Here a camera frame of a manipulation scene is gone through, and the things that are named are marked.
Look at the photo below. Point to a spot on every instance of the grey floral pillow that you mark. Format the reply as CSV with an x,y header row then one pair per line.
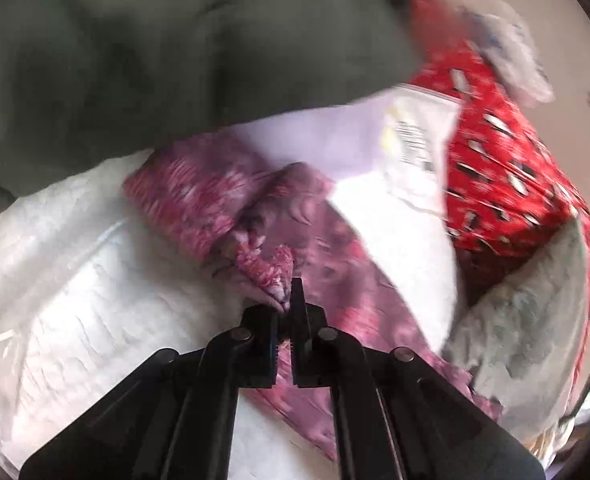
x,y
175,35

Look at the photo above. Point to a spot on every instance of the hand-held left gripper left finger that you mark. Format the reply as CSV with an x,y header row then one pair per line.
x,y
267,355

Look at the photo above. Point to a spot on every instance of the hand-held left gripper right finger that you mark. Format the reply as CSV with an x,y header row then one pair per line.
x,y
303,355

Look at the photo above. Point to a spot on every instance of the white plastic packet with label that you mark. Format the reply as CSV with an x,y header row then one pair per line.
x,y
415,140

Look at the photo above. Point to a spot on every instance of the purple floral garment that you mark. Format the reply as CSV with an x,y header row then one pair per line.
x,y
200,195

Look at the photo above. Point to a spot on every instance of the red printed blanket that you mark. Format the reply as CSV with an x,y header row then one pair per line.
x,y
500,175

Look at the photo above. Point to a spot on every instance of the white patterned cloth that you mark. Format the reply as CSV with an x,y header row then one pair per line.
x,y
515,45

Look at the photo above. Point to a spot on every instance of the white quilted bed cover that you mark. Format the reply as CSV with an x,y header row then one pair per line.
x,y
75,285

